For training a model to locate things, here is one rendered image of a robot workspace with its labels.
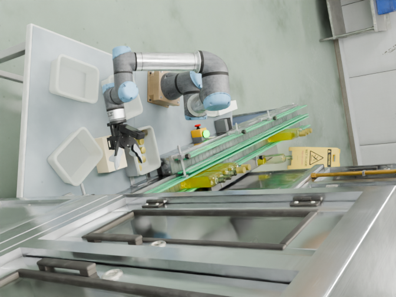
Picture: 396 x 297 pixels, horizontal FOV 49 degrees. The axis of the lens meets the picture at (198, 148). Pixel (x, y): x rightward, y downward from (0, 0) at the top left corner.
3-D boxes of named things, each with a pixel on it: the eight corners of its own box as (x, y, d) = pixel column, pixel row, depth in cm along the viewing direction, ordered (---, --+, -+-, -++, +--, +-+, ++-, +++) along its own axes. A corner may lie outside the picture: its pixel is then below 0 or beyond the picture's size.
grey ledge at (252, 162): (199, 194, 260) (215, 194, 253) (196, 180, 258) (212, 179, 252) (267, 155, 336) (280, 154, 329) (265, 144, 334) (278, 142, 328)
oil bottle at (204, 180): (181, 188, 231) (214, 187, 218) (178, 178, 230) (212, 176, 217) (187, 185, 235) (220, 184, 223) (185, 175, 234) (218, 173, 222)
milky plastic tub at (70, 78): (46, 56, 186) (58, 52, 181) (87, 71, 204) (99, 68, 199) (42, 95, 183) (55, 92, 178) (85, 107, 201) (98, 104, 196)
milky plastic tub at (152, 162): (127, 177, 217) (139, 176, 212) (116, 133, 214) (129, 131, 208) (149, 167, 231) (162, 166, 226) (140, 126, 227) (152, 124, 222)
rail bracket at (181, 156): (172, 178, 225) (192, 177, 218) (165, 147, 223) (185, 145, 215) (176, 177, 227) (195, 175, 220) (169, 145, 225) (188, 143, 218)
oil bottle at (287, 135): (268, 142, 318) (304, 138, 301) (267, 134, 317) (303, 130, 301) (271, 140, 322) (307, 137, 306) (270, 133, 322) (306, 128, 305)
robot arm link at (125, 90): (120, 71, 166) (108, 76, 175) (122, 99, 166) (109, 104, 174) (138, 72, 171) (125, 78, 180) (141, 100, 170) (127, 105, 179)
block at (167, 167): (161, 175, 229) (172, 175, 225) (158, 158, 227) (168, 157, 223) (165, 174, 232) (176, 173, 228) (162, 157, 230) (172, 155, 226)
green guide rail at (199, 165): (177, 174, 229) (190, 173, 224) (177, 172, 228) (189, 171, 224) (299, 115, 368) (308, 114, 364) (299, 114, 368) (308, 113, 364)
